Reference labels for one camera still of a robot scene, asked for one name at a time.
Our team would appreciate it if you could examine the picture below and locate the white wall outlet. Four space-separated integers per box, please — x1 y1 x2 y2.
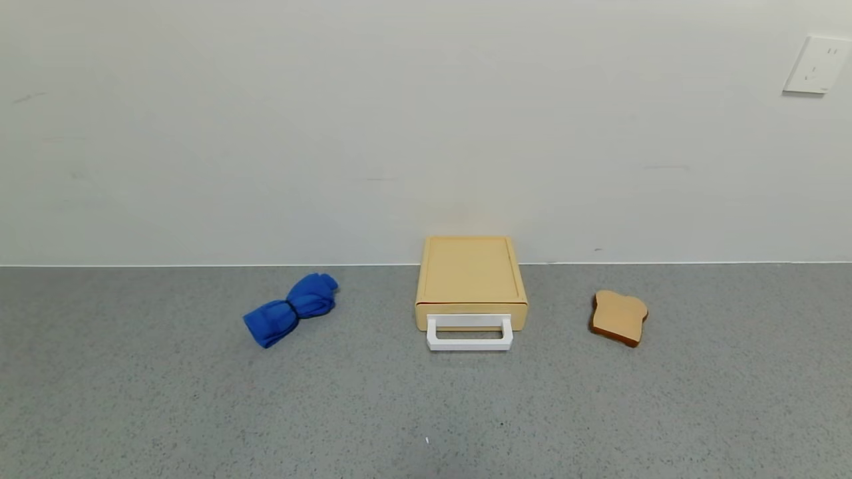
783 35 852 95

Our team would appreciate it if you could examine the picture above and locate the toast slice toy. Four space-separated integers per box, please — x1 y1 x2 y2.
590 290 649 348

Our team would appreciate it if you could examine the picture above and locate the blue rolled cloth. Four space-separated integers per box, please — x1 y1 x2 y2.
243 272 339 349

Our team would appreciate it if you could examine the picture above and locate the yellow drawer case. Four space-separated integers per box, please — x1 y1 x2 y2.
415 236 529 313

